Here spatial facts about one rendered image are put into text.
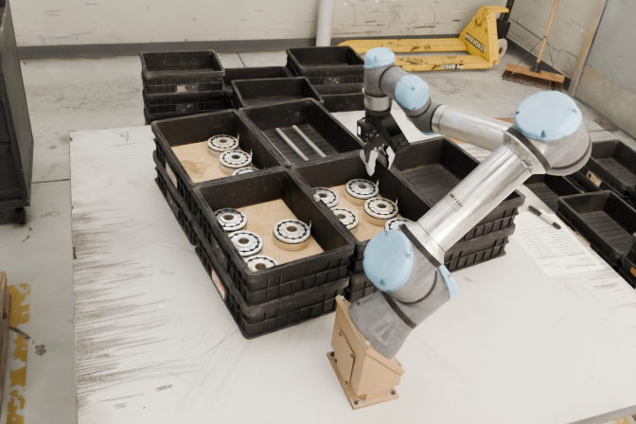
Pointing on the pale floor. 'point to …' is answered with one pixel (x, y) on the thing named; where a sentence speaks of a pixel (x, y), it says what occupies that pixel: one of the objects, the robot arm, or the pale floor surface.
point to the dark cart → (13, 123)
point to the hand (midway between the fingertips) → (380, 169)
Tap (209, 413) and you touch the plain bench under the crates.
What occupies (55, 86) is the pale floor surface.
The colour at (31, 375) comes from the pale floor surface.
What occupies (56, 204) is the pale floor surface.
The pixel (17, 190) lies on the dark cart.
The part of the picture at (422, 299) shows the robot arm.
